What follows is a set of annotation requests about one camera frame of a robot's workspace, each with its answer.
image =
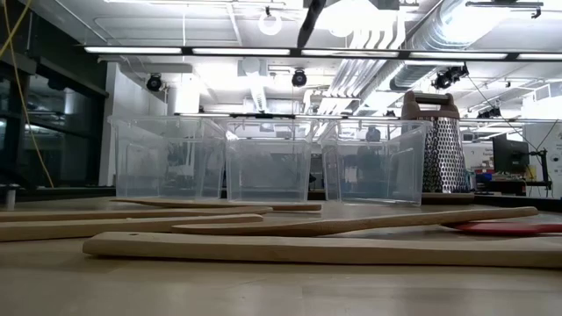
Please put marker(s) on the cluttered background desk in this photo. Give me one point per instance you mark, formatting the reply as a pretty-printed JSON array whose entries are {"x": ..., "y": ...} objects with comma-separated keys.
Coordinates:
[{"x": 505, "y": 184}]

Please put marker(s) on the black computer monitor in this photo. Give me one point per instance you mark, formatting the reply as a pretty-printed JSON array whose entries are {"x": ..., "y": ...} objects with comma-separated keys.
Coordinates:
[{"x": 509, "y": 155}]

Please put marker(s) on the wooden round spoon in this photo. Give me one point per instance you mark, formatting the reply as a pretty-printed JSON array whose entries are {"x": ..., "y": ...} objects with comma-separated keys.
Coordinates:
[{"x": 351, "y": 221}]

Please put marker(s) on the wooden slotted spoon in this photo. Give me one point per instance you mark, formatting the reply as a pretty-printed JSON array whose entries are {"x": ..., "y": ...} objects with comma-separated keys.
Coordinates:
[{"x": 307, "y": 251}]

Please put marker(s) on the metal box grater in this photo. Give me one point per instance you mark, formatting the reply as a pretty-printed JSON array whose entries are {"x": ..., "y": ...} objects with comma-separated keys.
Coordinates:
[{"x": 443, "y": 153}]

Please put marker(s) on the silver ventilation duct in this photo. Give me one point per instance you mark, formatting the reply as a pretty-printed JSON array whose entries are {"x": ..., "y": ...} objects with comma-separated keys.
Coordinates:
[{"x": 439, "y": 26}]

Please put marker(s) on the black ceiling spotlight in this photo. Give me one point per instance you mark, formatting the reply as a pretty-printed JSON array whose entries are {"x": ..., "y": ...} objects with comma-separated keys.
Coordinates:
[
  {"x": 299, "y": 78},
  {"x": 445, "y": 79},
  {"x": 154, "y": 82}
]

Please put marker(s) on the narrow wooden spatula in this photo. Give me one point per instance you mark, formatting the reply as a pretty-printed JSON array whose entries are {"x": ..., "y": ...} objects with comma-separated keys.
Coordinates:
[{"x": 263, "y": 206}]

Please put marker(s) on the wide wooden spatula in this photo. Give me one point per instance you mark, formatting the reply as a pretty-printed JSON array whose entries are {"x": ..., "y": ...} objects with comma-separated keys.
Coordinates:
[{"x": 110, "y": 227}]

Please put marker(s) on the clear plastic bin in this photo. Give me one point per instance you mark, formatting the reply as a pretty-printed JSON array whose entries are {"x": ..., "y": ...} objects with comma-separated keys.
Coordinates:
[
  {"x": 131, "y": 131},
  {"x": 268, "y": 175},
  {"x": 373, "y": 193}
]

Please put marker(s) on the white round ceiling lamp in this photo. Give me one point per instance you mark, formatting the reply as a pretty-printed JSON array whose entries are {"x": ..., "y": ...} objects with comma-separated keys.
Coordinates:
[{"x": 270, "y": 24}]

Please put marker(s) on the black ceiling light rail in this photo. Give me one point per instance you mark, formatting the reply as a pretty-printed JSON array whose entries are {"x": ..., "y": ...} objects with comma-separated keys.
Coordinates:
[{"x": 186, "y": 50}]

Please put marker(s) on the person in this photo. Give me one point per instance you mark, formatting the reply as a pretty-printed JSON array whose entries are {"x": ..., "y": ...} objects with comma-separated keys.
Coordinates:
[{"x": 373, "y": 133}]

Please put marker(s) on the red silicone spatula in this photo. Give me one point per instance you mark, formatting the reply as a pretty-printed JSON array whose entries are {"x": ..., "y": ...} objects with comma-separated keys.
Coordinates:
[{"x": 505, "y": 227}]

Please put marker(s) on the silver metal post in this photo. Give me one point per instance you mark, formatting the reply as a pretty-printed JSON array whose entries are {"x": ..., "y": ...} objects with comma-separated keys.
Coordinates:
[{"x": 9, "y": 195}]

